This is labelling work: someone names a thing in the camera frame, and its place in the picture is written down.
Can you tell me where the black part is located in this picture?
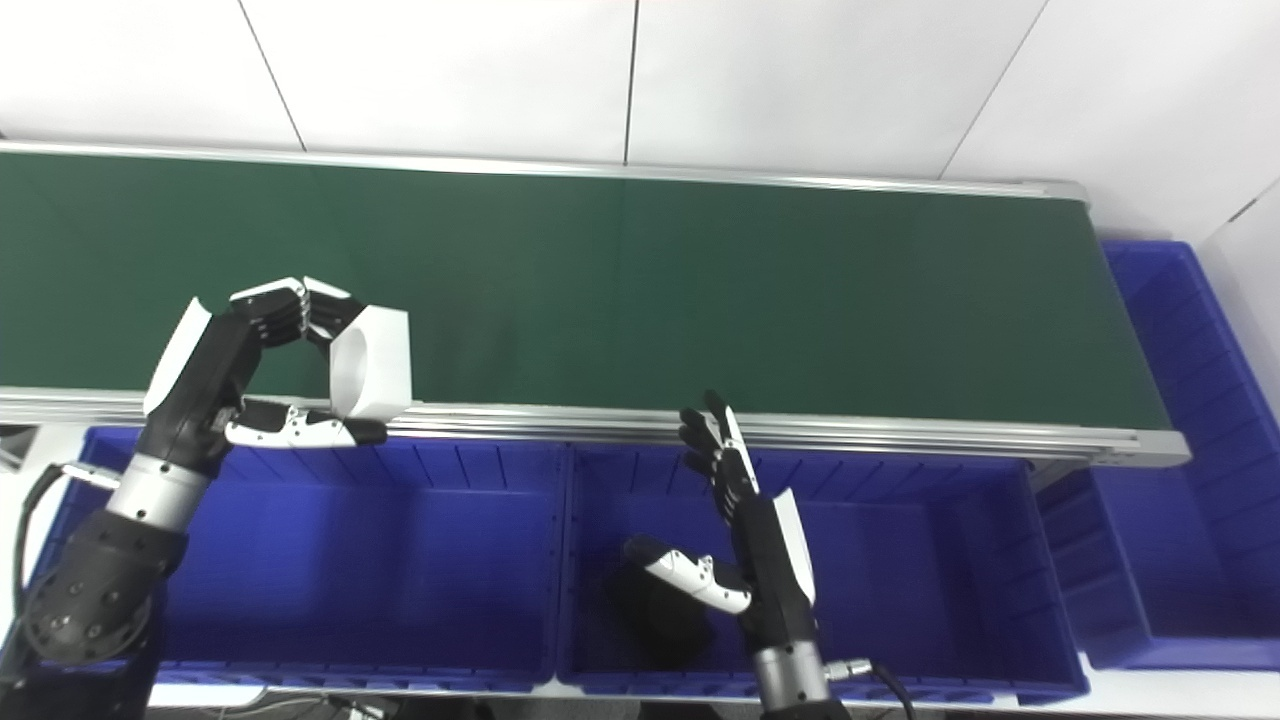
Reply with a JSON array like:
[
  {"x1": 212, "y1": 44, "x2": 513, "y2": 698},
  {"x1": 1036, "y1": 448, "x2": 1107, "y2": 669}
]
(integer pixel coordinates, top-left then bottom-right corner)
[{"x1": 615, "y1": 565, "x2": 716, "y2": 671}]

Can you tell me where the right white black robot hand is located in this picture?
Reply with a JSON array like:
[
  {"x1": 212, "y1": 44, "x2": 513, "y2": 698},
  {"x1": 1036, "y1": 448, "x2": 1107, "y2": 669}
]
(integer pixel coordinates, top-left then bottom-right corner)
[{"x1": 624, "y1": 390, "x2": 821, "y2": 657}]

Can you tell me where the white block part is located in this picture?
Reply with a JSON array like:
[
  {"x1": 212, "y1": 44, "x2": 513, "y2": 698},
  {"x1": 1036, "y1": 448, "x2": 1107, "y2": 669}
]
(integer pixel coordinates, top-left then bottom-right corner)
[{"x1": 328, "y1": 305, "x2": 413, "y2": 421}]

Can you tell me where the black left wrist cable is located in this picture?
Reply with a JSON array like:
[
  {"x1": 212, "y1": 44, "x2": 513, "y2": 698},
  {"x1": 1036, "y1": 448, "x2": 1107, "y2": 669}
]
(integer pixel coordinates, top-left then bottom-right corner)
[{"x1": 12, "y1": 462, "x2": 121, "y2": 641}]

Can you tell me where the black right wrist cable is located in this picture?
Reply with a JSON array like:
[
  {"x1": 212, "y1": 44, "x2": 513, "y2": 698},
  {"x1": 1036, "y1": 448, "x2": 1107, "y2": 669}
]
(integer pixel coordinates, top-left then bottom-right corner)
[{"x1": 825, "y1": 657, "x2": 916, "y2": 720}]

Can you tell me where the aluminium conveyor leg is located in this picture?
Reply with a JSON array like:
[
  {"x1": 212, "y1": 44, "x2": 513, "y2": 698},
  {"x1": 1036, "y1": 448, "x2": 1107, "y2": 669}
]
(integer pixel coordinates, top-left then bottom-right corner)
[{"x1": 0, "y1": 424, "x2": 39, "y2": 473}]

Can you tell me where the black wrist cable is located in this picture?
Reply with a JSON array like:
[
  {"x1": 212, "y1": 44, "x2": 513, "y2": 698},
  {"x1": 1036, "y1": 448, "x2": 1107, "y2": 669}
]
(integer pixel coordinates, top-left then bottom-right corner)
[
  {"x1": 12, "y1": 462, "x2": 121, "y2": 641},
  {"x1": 825, "y1": 657, "x2": 916, "y2": 720}
]

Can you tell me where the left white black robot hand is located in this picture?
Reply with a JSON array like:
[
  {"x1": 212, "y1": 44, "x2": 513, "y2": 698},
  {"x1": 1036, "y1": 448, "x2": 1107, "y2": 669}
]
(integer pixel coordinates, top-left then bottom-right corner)
[{"x1": 135, "y1": 277, "x2": 389, "y2": 478}]

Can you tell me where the green conveyor belt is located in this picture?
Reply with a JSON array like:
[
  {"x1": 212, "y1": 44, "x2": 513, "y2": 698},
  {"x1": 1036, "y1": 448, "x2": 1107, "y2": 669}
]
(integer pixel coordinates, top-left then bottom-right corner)
[
  {"x1": 0, "y1": 152, "x2": 1173, "y2": 431},
  {"x1": 0, "y1": 140, "x2": 1193, "y2": 469}
]

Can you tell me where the blue plastic bin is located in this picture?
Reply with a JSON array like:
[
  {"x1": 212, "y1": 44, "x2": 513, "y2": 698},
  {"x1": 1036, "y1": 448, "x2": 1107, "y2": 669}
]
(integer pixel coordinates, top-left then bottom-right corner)
[
  {"x1": 555, "y1": 445, "x2": 1091, "y2": 706},
  {"x1": 1040, "y1": 240, "x2": 1280, "y2": 671},
  {"x1": 40, "y1": 427, "x2": 571, "y2": 696}
]

